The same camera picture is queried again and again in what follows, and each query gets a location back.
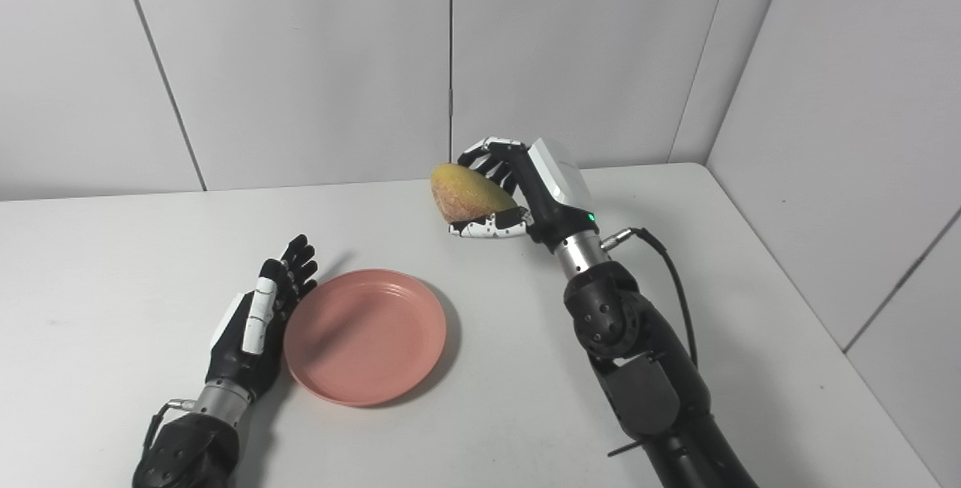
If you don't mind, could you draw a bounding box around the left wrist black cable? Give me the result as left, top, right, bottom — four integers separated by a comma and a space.
143, 399, 197, 451

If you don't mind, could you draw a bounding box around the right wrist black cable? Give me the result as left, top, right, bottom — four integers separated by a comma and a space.
601, 227, 699, 369

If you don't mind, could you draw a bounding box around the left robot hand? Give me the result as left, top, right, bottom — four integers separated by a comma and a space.
205, 234, 318, 400

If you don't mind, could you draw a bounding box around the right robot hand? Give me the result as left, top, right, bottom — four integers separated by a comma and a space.
450, 137, 600, 252

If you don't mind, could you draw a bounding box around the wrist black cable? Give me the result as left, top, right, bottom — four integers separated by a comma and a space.
601, 227, 699, 369
143, 399, 197, 451

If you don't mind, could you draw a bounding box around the pink plate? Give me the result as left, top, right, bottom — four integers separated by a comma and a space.
283, 269, 448, 408

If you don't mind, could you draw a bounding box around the yellow mango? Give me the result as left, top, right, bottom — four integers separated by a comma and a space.
430, 162, 520, 224

